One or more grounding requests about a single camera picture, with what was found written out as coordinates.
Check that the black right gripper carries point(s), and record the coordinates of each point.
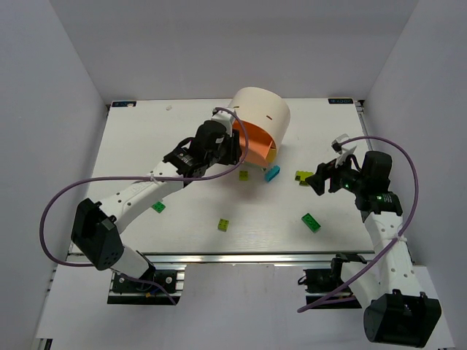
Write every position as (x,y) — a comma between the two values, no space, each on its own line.
(327,178)

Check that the lime square lego near container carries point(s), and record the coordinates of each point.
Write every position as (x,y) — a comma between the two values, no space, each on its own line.
(243,175)

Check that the lime curved lego assembly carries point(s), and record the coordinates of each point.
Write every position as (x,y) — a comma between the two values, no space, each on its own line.
(301,176)

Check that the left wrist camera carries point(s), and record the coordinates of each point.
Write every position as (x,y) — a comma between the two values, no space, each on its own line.
(224,116)

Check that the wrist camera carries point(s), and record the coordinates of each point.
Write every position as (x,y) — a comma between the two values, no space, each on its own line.
(343,151)
(224,116)

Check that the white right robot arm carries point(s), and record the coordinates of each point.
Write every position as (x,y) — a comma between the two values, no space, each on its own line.
(396,309)

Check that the small green square lego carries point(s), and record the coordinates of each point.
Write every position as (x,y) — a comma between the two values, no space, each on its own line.
(158,207)

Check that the left blue corner label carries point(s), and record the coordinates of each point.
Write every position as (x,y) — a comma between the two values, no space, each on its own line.
(123,104)

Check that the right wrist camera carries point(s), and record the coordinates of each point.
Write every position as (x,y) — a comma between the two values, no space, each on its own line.
(343,151)

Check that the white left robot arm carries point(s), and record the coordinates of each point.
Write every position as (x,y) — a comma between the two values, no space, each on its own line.
(98,225)

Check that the dark green long lego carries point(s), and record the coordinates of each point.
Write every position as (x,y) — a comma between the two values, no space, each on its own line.
(311,222)

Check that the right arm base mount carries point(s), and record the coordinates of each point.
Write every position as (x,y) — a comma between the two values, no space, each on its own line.
(321,281)

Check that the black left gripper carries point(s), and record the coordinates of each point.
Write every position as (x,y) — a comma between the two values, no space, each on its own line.
(236,146)

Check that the right blue corner label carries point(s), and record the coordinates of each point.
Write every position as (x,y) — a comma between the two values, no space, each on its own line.
(340,101)

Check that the aluminium front rail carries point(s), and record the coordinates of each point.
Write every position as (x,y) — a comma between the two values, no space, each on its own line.
(240,258)

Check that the long teal lego brick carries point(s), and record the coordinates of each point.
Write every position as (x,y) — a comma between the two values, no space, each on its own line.
(272,173)

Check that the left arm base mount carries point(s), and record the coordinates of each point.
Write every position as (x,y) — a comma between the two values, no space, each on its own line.
(169,279)

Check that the blue corner label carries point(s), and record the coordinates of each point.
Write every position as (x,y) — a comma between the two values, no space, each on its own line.
(123,104)
(340,101)

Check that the yellow drawer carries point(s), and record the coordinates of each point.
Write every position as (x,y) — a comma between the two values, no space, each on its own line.
(271,155)

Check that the lime square lego front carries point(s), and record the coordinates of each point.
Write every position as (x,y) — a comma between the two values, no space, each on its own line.
(223,225)

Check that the cream cylindrical drawer container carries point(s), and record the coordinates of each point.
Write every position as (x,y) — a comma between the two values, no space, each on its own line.
(263,109)

